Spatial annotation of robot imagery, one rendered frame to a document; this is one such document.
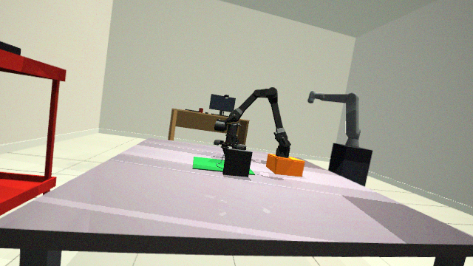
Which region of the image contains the green circuit board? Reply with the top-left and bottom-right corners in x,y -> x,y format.
193,157 -> 255,175

